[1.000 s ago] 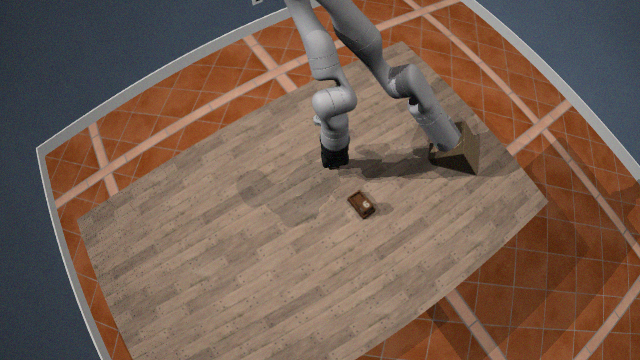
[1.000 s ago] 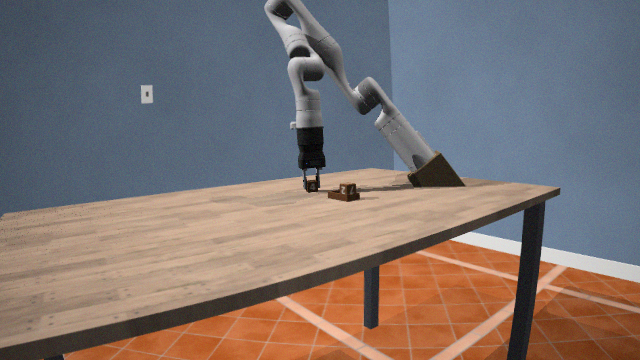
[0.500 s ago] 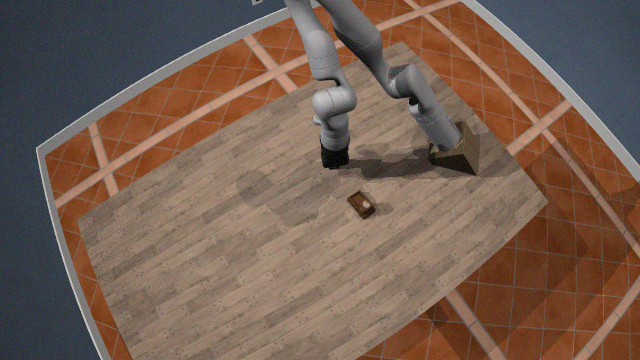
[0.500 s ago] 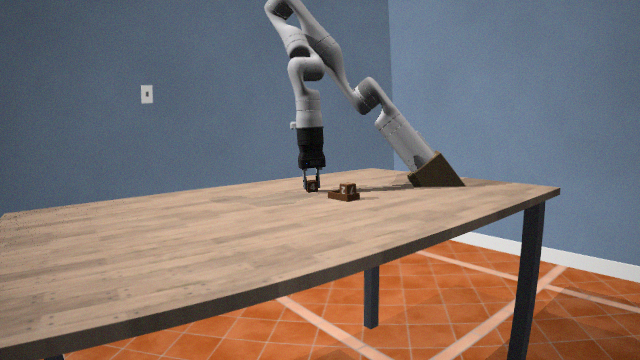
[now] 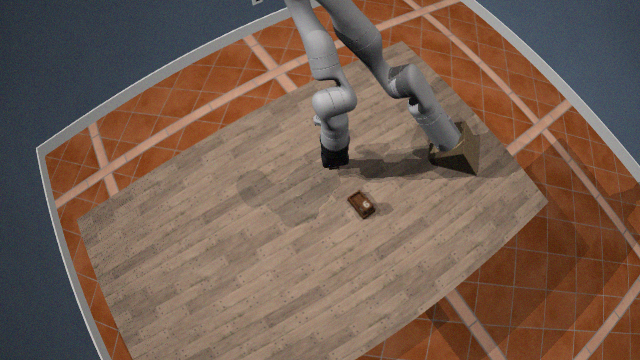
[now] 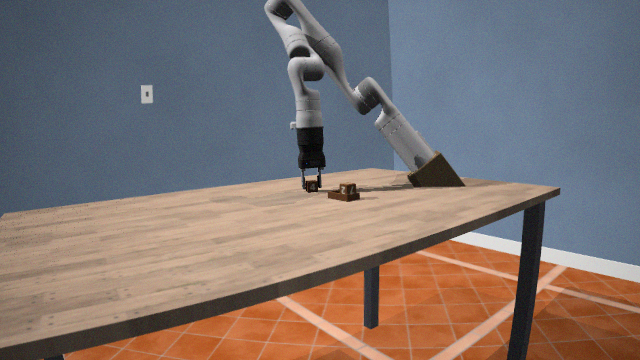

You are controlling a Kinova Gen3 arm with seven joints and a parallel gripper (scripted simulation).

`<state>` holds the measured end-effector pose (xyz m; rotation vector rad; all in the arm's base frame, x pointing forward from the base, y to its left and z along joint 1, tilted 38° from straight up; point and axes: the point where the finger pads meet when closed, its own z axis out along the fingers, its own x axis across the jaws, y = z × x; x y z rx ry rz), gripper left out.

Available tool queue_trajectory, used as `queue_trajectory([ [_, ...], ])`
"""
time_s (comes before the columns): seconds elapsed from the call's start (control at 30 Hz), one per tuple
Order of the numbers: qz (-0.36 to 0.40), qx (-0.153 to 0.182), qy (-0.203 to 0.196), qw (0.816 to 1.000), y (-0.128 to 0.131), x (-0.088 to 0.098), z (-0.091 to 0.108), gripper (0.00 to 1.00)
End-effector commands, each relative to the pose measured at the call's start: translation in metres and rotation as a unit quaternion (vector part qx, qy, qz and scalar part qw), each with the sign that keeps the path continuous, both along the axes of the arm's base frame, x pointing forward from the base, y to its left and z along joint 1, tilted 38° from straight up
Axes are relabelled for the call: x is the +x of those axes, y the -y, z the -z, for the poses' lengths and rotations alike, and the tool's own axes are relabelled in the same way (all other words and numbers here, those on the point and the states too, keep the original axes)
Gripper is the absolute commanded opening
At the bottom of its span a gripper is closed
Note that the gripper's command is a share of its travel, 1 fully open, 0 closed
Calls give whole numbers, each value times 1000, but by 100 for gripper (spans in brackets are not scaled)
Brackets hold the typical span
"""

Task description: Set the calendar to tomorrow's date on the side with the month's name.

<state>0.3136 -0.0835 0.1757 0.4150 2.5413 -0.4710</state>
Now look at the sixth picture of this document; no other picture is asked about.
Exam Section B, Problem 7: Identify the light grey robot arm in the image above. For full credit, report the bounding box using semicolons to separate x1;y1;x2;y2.
264;0;435;172

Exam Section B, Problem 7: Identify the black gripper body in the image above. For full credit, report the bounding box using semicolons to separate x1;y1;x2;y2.
290;109;326;169

